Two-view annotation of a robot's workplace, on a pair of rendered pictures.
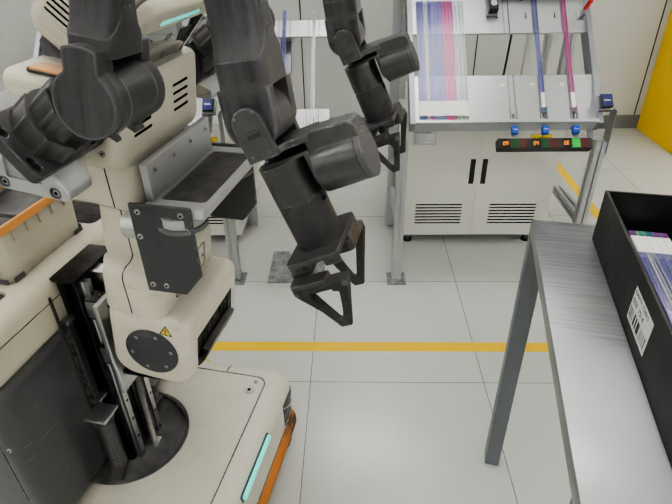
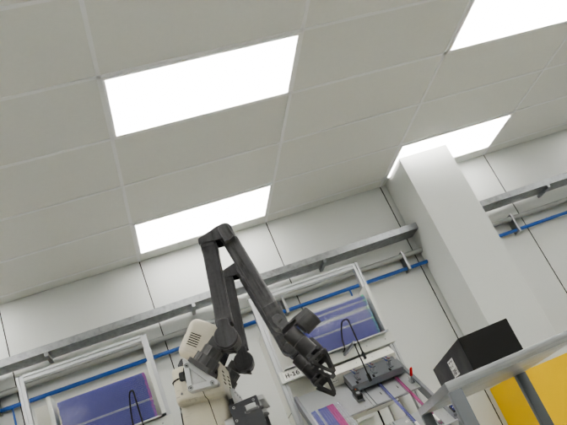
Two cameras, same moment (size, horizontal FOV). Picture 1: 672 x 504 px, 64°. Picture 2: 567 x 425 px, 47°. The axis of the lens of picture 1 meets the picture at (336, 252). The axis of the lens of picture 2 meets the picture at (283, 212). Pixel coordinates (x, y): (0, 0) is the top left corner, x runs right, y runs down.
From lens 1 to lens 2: 1.80 m
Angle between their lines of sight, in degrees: 58
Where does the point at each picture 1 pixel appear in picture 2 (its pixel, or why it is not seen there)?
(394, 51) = not seen: hidden behind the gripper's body
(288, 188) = (295, 334)
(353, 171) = (312, 319)
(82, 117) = (224, 340)
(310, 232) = (308, 346)
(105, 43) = (228, 317)
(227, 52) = (265, 303)
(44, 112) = (208, 349)
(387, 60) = not seen: hidden behind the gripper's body
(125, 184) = (221, 410)
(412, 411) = not seen: outside the picture
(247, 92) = (274, 310)
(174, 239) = (252, 414)
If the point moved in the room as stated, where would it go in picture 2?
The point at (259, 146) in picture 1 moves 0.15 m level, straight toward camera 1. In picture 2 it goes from (283, 323) to (295, 305)
